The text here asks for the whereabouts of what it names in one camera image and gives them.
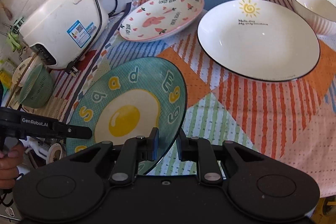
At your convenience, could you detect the teal egg plate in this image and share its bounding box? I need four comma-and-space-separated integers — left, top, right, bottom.
66, 57, 187, 174

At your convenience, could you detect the white ribbed bowl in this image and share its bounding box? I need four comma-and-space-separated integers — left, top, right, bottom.
292, 0, 335, 36

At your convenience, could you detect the person's left hand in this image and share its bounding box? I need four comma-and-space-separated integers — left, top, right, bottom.
0, 143, 25, 189

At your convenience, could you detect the green plastic colander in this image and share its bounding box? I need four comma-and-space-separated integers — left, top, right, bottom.
19, 64, 54, 109

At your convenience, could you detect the white rice cooker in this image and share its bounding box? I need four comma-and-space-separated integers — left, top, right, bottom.
19, 0, 108, 69

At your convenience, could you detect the white sun plate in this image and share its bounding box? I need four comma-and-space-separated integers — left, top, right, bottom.
198, 0, 321, 82

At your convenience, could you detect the pink rabbit plate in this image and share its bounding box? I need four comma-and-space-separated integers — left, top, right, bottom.
120, 0, 205, 43

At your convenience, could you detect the black rice cooker cord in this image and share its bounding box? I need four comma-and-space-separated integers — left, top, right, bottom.
64, 0, 119, 76

